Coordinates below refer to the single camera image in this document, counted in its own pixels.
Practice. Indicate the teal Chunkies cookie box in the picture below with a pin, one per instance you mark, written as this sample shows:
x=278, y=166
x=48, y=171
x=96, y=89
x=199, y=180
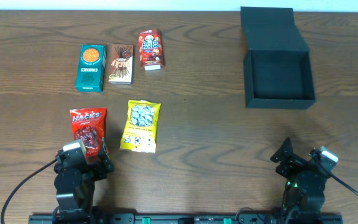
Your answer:
x=91, y=68

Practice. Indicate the black gift box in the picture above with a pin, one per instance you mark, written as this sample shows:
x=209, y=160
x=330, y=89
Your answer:
x=277, y=67

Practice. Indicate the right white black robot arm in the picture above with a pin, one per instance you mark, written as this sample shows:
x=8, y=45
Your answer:
x=303, y=196

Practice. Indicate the red Hacks candy bag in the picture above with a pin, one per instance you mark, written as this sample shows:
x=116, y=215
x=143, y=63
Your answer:
x=88, y=125

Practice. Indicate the yellow Hacks candy bag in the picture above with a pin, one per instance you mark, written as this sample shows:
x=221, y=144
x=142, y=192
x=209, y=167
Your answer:
x=140, y=131

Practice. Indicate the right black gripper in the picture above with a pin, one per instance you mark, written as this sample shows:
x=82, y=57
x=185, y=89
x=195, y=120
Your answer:
x=289, y=161

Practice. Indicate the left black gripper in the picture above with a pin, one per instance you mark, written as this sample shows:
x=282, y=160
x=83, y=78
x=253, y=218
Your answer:
x=96, y=160

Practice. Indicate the brown Pocky box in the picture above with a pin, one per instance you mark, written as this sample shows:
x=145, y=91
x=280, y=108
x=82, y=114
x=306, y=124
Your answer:
x=120, y=70

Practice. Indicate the red Hello Panda box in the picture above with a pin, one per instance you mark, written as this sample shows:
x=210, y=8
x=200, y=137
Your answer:
x=151, y=50

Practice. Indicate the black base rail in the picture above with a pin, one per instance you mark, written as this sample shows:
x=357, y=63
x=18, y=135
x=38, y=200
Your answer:
x=243, y=218

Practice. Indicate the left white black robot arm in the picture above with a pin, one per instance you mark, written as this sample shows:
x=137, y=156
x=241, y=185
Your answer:
x=75, y=183

